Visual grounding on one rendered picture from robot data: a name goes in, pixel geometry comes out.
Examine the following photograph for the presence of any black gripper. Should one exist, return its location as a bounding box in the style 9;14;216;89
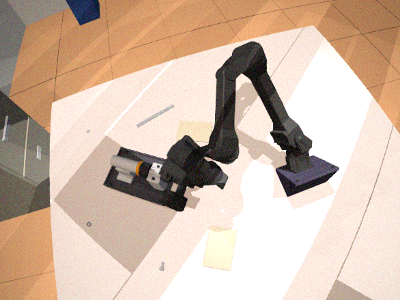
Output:
161;172;203;212

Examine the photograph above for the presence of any grey metal rod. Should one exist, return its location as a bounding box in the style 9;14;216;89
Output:
136;104;174;128

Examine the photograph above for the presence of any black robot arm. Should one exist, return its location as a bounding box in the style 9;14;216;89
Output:
159;41;314;190

